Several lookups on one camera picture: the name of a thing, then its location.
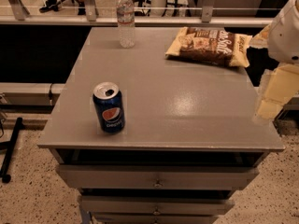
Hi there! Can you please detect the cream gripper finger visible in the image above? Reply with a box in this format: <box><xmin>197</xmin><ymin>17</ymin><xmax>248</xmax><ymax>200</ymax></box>
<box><xmin>252</xmin><ymin>63</ymin><xmax>299</xmax><ymax>122</ymax></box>
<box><xmin>249</xmin><ymin>25</ymin><xmax>270</xmax><ymax>49</ymax></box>

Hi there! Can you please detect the blue pepsi can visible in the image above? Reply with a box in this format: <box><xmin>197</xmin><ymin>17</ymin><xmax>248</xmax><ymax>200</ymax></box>
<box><xmin>93</xmin><ymin>82</ymin><xmax>125</xmax><ymax>133</ymax></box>

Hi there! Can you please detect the brown yellow snack bag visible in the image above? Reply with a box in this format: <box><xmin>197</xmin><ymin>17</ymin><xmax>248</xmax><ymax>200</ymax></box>
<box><xmin>165</xmin><ymin>27</ymin><xmax>252</xmax><ymax>67</ymax></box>

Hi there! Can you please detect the grey drawer cabinet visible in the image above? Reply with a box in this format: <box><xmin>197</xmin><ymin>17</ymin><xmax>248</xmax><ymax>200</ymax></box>
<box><xmin>36</xmin><ymin>26</ymin><xmax>286</xmax><ymax>224</ymax></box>

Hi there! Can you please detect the clear plastic water bottle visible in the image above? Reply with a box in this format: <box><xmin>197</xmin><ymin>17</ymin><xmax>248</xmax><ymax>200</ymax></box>
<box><xmin>116</xmin><ymin>0</ymin><xmax>135</xmax><ymax>48</ymax></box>

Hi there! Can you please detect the middle grey drawer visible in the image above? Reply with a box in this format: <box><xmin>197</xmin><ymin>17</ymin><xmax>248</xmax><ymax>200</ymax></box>
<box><xmin>78</xmin><ymin>196</ymin><xmax>235</xmax><ymax>216</ymax></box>

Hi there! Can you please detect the grey drawer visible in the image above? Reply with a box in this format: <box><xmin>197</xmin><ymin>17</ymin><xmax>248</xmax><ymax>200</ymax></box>
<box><xmin>93</xmin><ymin>213</ymin><xmax>218</xmax><ymax>224</ymax></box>
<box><xmin>78</xmin><ymin>196</ymin><xmax>235</xmax><ymax>216</ymax></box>
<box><xmin>57</xmin><ymin>165</ymin><xmax>259</xmax><ymax>190</ymax></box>

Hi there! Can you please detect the person's black shoe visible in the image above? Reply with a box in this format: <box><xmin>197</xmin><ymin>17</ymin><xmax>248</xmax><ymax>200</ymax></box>
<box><xmin>39</xmin><ymin>0</ymin><xmax>58</xmax><ymax>13</ymax></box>

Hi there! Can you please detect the top grey drawer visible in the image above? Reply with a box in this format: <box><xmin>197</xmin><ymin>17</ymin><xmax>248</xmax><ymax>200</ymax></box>
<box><xmin>57</xmin><ymin>165</ymin><xmax>259</xmax><ymax>190</ymax></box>

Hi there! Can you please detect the bottom grey drawer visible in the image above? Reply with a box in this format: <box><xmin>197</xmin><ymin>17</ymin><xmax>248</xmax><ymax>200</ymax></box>
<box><xmin>93</xmin><ymin>213</ymin><xmax>218</xmax><ymax>224</ymax></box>

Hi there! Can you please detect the metal railing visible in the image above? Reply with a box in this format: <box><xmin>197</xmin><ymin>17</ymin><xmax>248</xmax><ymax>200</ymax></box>
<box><xmin>0</xmin><ymin>0</ymin><xmax>273</xmax><ymax>27</ymax></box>

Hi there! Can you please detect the black pole on floor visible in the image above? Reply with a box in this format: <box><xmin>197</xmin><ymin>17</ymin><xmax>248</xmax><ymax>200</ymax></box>
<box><xmin>0</xmin><ymin>118</ymin><xmax>24</xmax><ymax>183</ymax></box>

